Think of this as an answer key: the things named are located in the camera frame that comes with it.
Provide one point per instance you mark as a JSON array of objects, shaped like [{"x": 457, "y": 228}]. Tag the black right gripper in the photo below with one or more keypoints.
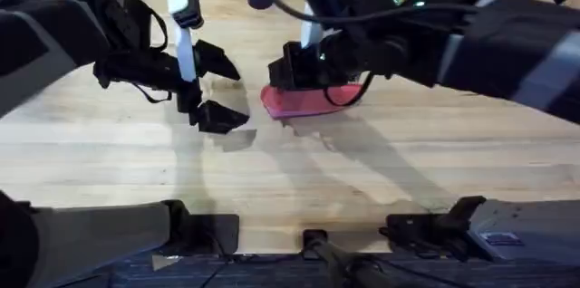
[{"x": 362, "y": 52}]

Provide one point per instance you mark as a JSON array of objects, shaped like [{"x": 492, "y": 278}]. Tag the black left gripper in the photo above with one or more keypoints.
[{"x": 145, "y": 68}]

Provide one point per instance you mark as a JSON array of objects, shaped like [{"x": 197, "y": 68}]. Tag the pink soft zip bag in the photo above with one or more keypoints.
[{"x": 299, "y": 102}]

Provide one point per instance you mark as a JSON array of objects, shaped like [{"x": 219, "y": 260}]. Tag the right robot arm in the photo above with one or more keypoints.
[{"x": 507, "y": 43}]

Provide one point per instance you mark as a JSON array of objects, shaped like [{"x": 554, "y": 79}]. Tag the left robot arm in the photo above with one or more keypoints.
[{"x": 45, "y": 48}]

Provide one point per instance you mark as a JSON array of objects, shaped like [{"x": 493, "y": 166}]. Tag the right wrist upright plate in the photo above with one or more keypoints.
[{"x": 312, "y": 30}]

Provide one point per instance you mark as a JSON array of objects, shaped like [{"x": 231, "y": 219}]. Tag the wrist upright plate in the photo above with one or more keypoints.
[
  {"x": 312, "y": 30},
  {"x": 185, "y": 52}
]

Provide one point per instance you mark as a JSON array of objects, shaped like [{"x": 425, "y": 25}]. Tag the left wrist upright plate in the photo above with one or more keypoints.
[{"x": 185, "y": 52}]

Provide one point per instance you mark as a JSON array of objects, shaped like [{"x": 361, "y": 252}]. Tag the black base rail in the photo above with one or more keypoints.
[{"x": 281, "y": 272}]

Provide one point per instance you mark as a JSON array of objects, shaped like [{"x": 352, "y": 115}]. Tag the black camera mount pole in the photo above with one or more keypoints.
[{"x": 335, "y": 256}]

